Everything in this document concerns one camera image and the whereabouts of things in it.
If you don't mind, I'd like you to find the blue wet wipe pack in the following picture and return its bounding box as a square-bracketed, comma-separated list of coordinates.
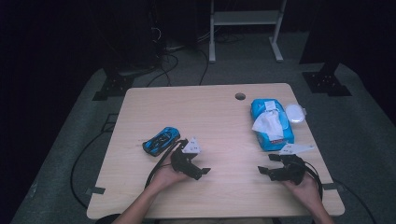
[250, 98, 307, 152]

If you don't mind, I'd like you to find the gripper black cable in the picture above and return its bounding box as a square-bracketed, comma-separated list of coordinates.
[293, 154, 325, 202]
[144, 138, 191, 189]

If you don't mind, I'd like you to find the person's right hand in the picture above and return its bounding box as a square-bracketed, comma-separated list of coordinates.
[282, 173, 323, 211]

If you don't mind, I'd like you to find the blue toy car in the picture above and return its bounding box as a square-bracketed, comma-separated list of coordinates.
[142, 126, 181, 158]

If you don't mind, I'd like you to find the grey tape strip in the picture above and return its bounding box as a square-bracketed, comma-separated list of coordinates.
[85, 186, 106, 196]
[321, 182, 346, 191]

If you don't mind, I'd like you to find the black stand base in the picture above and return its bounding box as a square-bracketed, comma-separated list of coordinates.
[302, 60, 353, 97]
[92, 73, 135, 102]

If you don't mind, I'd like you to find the white metal stand frame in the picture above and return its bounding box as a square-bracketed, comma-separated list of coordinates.
[208, 0, 288, 63]

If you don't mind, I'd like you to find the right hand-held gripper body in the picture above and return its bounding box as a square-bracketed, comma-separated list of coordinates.
[268, 143, 316, 186]

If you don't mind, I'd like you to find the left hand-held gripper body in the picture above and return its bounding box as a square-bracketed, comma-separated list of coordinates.
[170, 136, 203, 175]

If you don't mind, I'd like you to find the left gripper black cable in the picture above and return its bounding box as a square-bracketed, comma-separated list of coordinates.
[144, 138, 191, 189]

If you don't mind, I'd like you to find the person's left hand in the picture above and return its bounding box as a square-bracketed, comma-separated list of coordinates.
[148, 155, 191, 195]

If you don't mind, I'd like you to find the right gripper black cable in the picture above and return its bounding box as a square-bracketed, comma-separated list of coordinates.
[293, 154, 325, 202]

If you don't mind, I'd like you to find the black floor cable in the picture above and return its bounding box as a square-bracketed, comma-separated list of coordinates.
[146, 52, 180, 88]
[70, 130, 110, 209]
[198, 49, 209, 86]
[332, 177, 378, 224]
[214, 32, 247, 45]

